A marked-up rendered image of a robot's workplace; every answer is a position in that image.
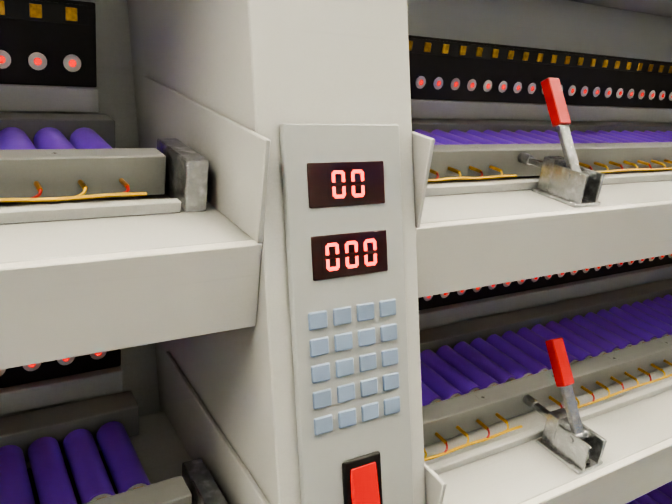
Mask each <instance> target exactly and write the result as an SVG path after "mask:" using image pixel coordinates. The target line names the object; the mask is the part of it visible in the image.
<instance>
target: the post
mask: <svg viewBox="0 0 672 504"><path fill-rule="evenodd" d="M127 2H128V14H129V27H130V39H131V52H132V64H133V77H134V89H135V101H136V114H137V126H138V139H139V148H143V77H144V76H148V77H149V78H151V79H153V80H155V81H157V82H159V83H161V84H163V85H165V86H167V87H169V88H171V89H173V90H175V91H177V92H179V93H180V94H182V95H184V96H186V97H188V98H190V99H192V100H194V101H196V102H198V103H200V104H202V105H204V106H206V107H208V108H210V109H212V110H213V111H215V112H217V113H219V114H221V115H223V116H225V117H227V118H229V119H231V120H233V121H235V122H237V123H239V124H241V125H243V126H245V127H246V128H248V129H250V130H252V131H254V132H256V133H258V134H260V135H262V136H264V137H266V138H268V139H270V140H271V145H270V157H269V170H268V182H267V195H266V207H265V219H264V232H263V242H262V255H261V267H260V280H259V292H258V304H257V317H256V325H255V326H252V327H246V328H240V329H234V330H229V331H223V332H217V333H211V334H205V335H199V336H194V337H188V338H182V339H176V340H170V341H165V342H159V343H155V350H156V362H157V375H158V387H159V400H160V412H163V411H164V373H165V352H167V351H169V352H170V354H171V355H172V357H173V358H174V360H175V361H176V363H177V364H178V366H179V367H180V369H181V370H182V372H183V373H184V375H185V376H186V378H187V379H188V381H189V383H190V384H191V386H192V387H193V389H194V390H195V392H196V393H197V395H198V396H199V398H200V399H201V401H202V402H203V404H204V405H205V407H206V408H207V410H208V411H209V413H210V414H211V416H212V417H213V419H214V420H215V422H216V423H217V425H218V426H219V428H220V429H221V431H222V432H223V434H224V435H225V437H226V438H227V440H228V441H229V443H230V444H231V446H232V447H233V449H234V450H235V452H236V453H237V455H238V456H239V458H240V459H241V461H242V462H243V464H244V465H245V467H246V468H247V470H248V471H249V473H250V474H251V476H252V477H253V479H254V480H255V482H256V483H257V485H258V487H259V488H260V490H261V491H262V493H263V494H264V496H265V497H266V499H267V500H268V502H269V503H270V504H301V489H300V472H299V455H298V438H297V420H296V403H295V386H294V369H293V352H292V335H291V317H290V300H289V283H288V266H287V249H286V232H285V215H284V197H283V180H282V163H281V146H280V129H279V125H280V124H378V125H398V126H399V144H400V170H401V195H402V220H403V245H404V271H405V296H406V321H407V346H408V372H409V397H410V422H411V447H412V473H413V498H414V504H426V494H425V468H424V441H423V415H422V388H421V361H420V335H419V308H418V282H417V255H416V229H415V202H414V175H413V149H412V122H411V96H410V69H409V42H408V16H407V0H127Z"/></svg>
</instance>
